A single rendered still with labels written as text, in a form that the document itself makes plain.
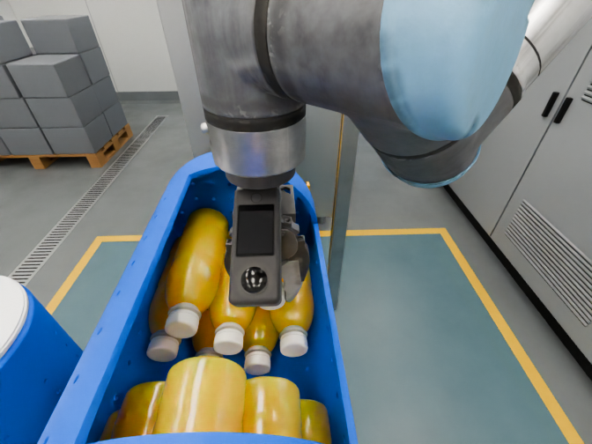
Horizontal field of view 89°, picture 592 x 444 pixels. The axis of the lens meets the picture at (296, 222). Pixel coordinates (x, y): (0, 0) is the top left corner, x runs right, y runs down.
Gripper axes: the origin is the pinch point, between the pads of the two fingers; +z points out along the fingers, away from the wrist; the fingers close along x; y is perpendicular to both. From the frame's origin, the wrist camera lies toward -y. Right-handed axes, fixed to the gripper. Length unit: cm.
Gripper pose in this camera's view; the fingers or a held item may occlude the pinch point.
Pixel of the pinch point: (270, 299)
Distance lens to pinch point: 42.5
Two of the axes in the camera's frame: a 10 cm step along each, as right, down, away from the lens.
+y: -0.6, -6.3, 7.8
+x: -10.0, 0.4, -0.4
